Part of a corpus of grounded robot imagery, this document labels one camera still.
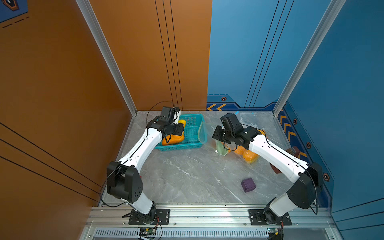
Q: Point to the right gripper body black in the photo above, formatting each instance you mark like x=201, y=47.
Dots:
x=222, y=137

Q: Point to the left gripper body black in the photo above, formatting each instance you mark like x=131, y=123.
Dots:
x=177, y=129

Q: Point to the clear bags stack green print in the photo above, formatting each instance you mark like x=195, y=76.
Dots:
x=205, y=136

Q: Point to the orange mango later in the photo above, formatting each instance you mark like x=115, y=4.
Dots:
x=250, y=157

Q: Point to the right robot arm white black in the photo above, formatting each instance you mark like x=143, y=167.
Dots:
x=306, y=178

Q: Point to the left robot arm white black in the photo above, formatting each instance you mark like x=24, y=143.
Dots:
x=124, y=181

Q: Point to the yellow orange mango back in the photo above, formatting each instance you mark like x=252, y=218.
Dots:
x=183, y=122

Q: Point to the teal plastic basket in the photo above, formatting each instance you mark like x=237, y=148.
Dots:
x=193, y=122

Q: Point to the purple cube box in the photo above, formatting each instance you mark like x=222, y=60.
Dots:
x=248, y=185

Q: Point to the dark red box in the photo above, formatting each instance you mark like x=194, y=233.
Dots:
x=294, y=151

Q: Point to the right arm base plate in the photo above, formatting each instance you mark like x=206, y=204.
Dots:
x=260, y=217

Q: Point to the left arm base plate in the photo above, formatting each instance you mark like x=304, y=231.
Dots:
x=154, y=217

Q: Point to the aluminium rail front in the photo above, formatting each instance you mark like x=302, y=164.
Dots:
x=211, y=216

